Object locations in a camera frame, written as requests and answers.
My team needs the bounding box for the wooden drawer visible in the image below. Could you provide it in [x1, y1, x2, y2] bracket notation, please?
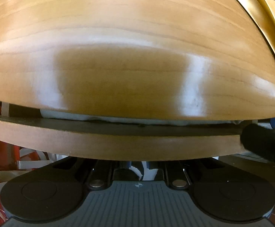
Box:
[0, 116, 245, 161]

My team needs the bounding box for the wooden nightstand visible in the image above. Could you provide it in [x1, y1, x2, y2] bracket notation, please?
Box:
[0, 0, 275, 120]

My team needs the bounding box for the white folded cloth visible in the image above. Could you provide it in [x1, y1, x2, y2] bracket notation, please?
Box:
[40, 109, 242, 126]

